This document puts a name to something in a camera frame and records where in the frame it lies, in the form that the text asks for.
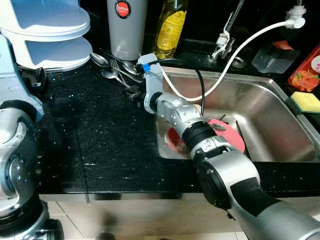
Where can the yellow green sponge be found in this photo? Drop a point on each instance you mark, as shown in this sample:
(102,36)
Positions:
(307,101)

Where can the stainless steel sink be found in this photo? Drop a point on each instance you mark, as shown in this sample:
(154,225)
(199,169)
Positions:
(270,120)

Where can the red peach soap bottle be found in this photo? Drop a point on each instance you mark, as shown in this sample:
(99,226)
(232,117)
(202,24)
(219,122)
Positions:
(307,75)

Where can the large steel spoon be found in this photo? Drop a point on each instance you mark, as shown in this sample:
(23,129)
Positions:
(109,74)
(99,59)

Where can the clear plastic container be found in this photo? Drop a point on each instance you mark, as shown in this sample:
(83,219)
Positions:
(272,60)

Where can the black chopstick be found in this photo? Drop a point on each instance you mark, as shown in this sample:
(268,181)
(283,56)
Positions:
(240,137)

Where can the pink plate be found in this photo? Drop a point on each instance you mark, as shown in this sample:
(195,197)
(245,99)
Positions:
(230,140)

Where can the small steel spoon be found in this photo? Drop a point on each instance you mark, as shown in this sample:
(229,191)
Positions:
(220,127)

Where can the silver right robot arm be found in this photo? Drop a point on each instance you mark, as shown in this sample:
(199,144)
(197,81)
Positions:
(225,170)

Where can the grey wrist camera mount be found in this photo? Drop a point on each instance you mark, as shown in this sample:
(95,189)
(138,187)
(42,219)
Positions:
(15,75)
(152,82)

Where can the red bowl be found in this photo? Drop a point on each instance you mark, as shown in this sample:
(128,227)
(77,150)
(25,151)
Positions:
(175,140)

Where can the grey thermos with red sticker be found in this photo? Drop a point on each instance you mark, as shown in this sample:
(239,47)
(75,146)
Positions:
(127,35)

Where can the chrome sink faucet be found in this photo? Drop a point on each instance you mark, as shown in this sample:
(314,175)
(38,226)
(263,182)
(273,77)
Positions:
(222,47)

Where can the yellow dish soap bottle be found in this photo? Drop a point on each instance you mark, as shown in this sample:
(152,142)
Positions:
(170,30)

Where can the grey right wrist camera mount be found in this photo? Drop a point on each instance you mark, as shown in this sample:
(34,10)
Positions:
(152,82)

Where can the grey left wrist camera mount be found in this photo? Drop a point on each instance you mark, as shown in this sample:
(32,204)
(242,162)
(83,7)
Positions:
(15,75)

